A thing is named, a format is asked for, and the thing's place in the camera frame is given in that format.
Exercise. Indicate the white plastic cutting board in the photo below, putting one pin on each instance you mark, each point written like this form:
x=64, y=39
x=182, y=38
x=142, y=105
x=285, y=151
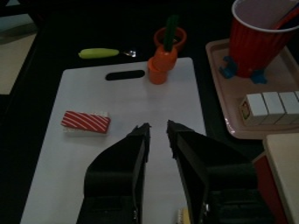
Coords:
x=128, y=102

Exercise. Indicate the orange toy carrot green stem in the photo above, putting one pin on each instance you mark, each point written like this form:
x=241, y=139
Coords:
x=157, y=73

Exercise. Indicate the pink plastic tray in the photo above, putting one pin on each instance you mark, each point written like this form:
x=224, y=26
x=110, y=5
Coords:
x=233, y=96

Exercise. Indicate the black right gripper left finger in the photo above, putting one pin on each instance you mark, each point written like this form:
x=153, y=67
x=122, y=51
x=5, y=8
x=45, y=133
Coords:
x=112, y=175

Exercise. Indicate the white segmented toy block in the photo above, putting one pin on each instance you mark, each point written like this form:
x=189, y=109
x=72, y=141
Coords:
x=256, y=108

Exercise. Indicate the egg nigiri sushi toy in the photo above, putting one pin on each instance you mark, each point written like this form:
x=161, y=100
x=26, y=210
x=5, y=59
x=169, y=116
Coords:
x=182, y=217

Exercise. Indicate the blue plastic toy piece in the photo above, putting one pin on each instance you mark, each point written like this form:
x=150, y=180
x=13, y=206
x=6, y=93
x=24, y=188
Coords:
x=226, y=70

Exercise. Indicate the red plastic cup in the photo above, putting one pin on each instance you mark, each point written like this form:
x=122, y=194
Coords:
x=252, y=49

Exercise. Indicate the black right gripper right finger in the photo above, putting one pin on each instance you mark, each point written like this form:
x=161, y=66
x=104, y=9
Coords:
x=217, y=180

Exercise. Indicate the red wooden drawer box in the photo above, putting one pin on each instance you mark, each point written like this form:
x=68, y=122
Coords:
x=284, y=163

